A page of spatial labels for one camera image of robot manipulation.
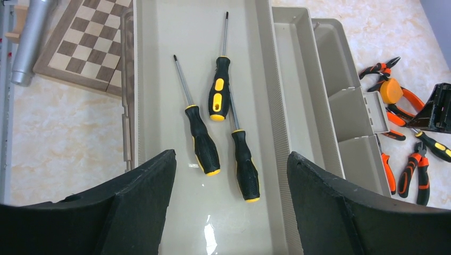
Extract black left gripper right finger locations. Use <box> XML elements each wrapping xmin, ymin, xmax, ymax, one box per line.
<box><xmin>287</xmin><ymin>151</ymin><xmax>450</xmax><ymax>254</ymax></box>

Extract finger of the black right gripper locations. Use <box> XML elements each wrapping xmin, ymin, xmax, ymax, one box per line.
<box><xmin>406</xmin><ymin>83</ymin><xmax>450</xmax><ymax>134</ymax></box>

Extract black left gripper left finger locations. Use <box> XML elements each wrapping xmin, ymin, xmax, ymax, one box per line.
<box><xmin>1</xmin><ymin>149</ymin><xmax>177</xmax><ymax>254</ymax></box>

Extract orange tape measure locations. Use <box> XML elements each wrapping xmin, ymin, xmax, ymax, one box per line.
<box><xmin>379</xmin><ymin>78</ymin><xmax>404</xmax><ymax>104</ymax></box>

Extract black yellow small screwdriver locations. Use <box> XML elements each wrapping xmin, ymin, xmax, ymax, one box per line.
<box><xmin>208</xmin><ymin>12</ymin><xmax>231</xmax><ymax>122</ymax></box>

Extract translucent beige tool box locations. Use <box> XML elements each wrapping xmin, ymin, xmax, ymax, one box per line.
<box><xmin>128</xmin><ymin>1</ymin><xmax>389</xmax><ymax>254</ymax></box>

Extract black yellow large screwdriver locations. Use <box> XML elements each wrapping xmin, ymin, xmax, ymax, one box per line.
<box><xmin>411</xmin><ymin>128</ymin><xmax>450</xmax><ymax>163</ymax></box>

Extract orange diagonal cutting pliers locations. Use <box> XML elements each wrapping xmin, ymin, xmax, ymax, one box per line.
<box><xmin>386</xmin><ymin>87</ymin><xmax>425</xmax><ymax>122</ymax></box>

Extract large orange combination pliers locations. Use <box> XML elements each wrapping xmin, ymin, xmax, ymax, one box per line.
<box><xmin>382</xmin><ymin>109</ymin><xmax>406</xmax><ymax>141</ymax></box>

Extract orange black end pliers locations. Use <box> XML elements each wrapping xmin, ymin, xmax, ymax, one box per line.
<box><xmin>398</xmin><ymin>142</ymin><xmax>430</xmax><ymax>206</ymax></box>

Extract small orange needle-nose pliers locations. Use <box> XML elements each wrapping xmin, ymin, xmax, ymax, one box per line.
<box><xmin>375</xmin><ymin>135</ymin><xmax>396</xmax><ymax>195</ymax></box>

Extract orange long-nose pliers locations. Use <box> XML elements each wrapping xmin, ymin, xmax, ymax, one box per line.
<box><xmin>358</xmin><ymin>56</ymin><xmax>400</xmax><ymax>92</ymax></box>

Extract black yellow long screwdriver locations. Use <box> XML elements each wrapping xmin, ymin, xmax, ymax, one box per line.
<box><xmin>230</xmin><ymin>89</ymin><xmax>261</xmax><ymax>203</ymax></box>

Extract black yellow medium screwdriver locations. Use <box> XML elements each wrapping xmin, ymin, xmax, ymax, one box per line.
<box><xmin>173</xmin><ymin>55</ymin><xmax>221</xmax><ymax>176</ymax></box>

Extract wooden chessboard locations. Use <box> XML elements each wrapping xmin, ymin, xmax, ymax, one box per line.
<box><xmin>33</xmin><ymin>0</ymin><xmax>133</xmax><ymax>97</ymax></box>

